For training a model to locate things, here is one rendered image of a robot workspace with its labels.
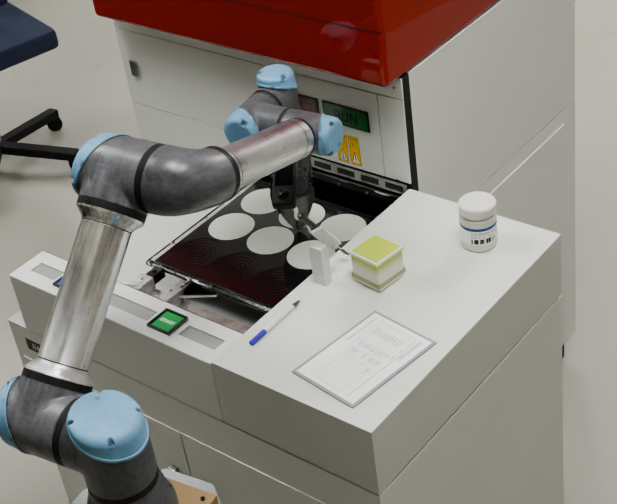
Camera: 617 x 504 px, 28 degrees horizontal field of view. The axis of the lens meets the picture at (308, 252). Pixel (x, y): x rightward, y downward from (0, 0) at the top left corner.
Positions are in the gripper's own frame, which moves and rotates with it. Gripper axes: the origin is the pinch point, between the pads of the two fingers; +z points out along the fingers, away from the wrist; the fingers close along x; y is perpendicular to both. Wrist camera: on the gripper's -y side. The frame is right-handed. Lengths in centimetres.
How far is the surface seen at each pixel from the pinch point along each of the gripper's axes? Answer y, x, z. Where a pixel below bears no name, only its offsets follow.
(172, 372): -42.2, 18.8, 2.4
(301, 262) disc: -10.4, -1.8, 1.7
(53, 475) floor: 18, 82, 92
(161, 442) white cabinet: -38, 26, 24
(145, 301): -29.4, 25.3, -4.4
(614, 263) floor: 106, -74, 92
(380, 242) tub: -23.1, -19.9, -11.6
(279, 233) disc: 0.2, 4.1, 1.7
